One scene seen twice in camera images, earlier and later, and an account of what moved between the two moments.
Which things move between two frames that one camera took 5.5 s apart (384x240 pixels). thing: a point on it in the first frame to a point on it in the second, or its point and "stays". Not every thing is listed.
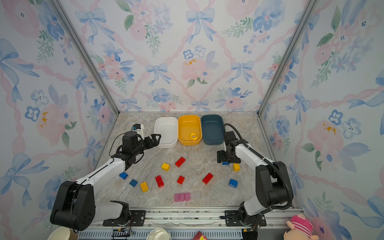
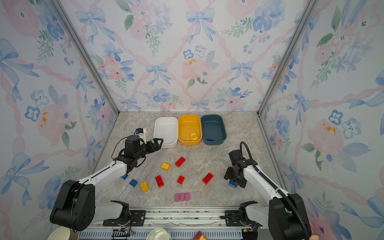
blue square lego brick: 233,183 stays
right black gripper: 221,157 to 228,174
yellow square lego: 165,167 stays
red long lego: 180,162 stays
